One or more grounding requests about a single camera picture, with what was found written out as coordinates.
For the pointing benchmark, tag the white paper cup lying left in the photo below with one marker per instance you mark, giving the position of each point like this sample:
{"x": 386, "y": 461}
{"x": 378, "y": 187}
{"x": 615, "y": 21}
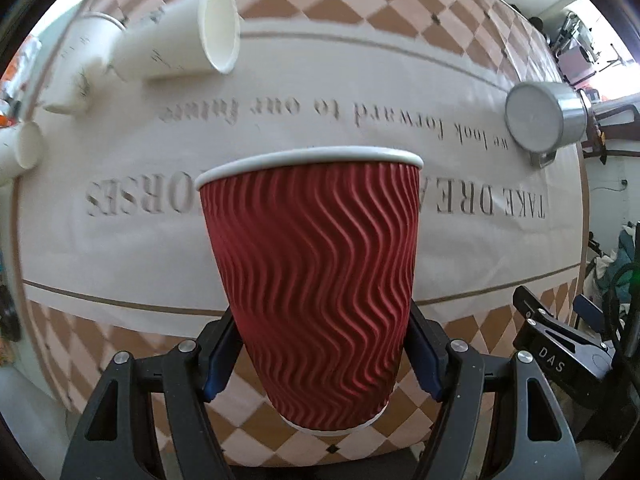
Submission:
{"x": 21, "y": 148}

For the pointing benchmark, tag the checkered brown tablecloth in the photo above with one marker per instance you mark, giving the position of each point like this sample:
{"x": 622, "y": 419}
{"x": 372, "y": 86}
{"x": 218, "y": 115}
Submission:
{"x": 105, "y": 239}

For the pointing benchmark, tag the white paper cup lying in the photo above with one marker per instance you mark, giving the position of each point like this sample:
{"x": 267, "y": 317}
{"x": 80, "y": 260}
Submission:
{"x": 185, "y": 37}
{"x": 21, "y": 148}

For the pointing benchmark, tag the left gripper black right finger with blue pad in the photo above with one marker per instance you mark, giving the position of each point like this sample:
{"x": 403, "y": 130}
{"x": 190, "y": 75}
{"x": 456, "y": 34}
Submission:
{"x": 529, "y": 437}

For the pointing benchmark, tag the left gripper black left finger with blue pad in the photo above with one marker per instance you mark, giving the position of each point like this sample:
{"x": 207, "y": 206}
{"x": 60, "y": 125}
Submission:
{"x": 115, "y": 437}

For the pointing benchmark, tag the white paper cup upright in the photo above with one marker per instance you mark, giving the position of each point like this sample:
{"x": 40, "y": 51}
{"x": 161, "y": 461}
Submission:
{"x": 81, "y": 63}

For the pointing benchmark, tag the grey ribbed mug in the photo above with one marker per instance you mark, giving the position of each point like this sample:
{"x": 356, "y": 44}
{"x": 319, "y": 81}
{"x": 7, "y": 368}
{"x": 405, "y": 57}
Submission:
{"x": 543, "y": 117}

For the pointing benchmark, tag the red ripple paper cup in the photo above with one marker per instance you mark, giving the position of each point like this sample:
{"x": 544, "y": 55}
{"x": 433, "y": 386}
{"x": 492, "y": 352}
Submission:
{"x": 316, "y": 250}

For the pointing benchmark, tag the white paper cup lying middle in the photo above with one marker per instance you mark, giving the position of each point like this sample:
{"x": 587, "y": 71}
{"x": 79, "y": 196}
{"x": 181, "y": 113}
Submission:
{"x": 185, "y": 37}

